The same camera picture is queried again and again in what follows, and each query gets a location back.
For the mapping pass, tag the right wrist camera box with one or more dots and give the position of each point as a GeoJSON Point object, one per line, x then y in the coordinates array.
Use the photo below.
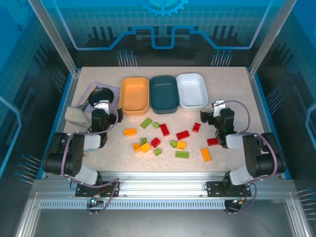
{"type": "Point", "coordinates": [219, 103]}

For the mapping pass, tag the light blue item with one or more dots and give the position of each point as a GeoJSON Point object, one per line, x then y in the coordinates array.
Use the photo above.
{"type": "Point", "coordinates": [90, 149]}

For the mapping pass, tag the green small lego brick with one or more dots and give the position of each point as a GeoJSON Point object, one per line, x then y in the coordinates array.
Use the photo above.
{"type": "Point", "coordinates": [143, 141]}
{"type": "Point", "coordinates": [158, 151]}
{"type": "Point", "coordinates": [173, 143]}
{"type": "Point", "coordinates": [156, 125]}

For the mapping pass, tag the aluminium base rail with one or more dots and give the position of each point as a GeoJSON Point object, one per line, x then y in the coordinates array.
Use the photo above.
{"type": "Point", "coordinates": [160, 182]}

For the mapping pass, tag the beige cloth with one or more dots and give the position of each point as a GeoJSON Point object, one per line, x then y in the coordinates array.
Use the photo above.
{"type": "Point", "coordinates": [76, 116]}

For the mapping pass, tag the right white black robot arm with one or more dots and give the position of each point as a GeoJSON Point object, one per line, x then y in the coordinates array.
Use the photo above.
{"type": "Point", "coordinates": [237, 176]}

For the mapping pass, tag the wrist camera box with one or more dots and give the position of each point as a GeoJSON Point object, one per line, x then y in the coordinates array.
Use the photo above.
{"type": "Point", "coordinates": [102, 105]}
{"type": "Point", "coordinates": [219, 103]}

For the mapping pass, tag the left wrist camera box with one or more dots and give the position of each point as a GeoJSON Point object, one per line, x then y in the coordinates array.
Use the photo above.
{"type": "Point", "coordinates": [102, 105]}

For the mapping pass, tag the teal plastic container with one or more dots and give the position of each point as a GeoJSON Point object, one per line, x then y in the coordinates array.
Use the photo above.
{"type": "Point", "coordinates": [163, 96]}

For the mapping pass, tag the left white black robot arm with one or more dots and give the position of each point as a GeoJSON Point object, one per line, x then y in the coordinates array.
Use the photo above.
{"type": "Point", "coordinates": [86, 174]}

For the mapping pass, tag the aluminium frame post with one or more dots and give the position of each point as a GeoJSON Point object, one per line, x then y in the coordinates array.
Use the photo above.
{"type": "Point", "coordinates": [55, 37]}
{"type": "Point", "coordinates": [268, 37]}

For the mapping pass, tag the orange small lego brick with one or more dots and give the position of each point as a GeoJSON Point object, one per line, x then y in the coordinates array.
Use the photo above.
{"type": "Point", "coordinates": [137, 147]}

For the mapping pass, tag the red small lego brick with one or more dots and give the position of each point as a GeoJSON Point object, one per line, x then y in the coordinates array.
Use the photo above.
{"type": "Point", "coordinates": [155, 142]}

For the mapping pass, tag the green long lego brick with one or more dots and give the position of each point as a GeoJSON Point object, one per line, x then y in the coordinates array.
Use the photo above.
{"type": "Point", "coordinates": [182, 154]}
{"type": "Point", "coordinates": [146, 123]}

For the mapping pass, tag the lavender tray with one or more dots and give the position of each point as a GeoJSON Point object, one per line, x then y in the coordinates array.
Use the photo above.
{"type": "Point", "coordinates": [116, 90]}

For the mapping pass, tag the wooden stick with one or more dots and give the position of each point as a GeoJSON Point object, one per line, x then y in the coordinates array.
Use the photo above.
{"type": "Point", "coordinates": [87, 95]}

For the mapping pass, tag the red long lego brick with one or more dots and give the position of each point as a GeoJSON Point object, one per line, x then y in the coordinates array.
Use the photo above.
{"type": "Point", "coordinates": [164, 130]}

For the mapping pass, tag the red wide lego brick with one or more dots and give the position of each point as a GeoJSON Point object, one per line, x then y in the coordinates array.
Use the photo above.
{"type": "Point", "coordinates": [183, 135]}

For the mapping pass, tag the aluminium table side rail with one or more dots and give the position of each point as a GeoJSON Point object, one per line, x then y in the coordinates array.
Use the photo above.
{"type": "Point", "coordinates": [71, 86]}
{"type": "Point", "coordinates": [255, 86]}

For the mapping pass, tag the black round plate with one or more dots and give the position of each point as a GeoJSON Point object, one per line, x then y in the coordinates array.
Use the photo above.
{"type": "Point", "coordinates": [101, 95]}

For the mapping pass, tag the white plastic container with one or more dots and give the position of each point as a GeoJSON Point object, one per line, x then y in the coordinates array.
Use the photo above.
{"type": "Point", "coordinates": [192, 91]}

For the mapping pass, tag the yellow plastic container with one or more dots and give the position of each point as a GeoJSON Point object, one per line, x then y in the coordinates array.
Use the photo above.
{"type": "Point", "coordinates": [134, 95]}

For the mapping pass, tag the orange long lego brick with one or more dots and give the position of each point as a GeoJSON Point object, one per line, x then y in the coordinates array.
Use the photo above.
{"type": "Point", "coordinates": [206, 154]}

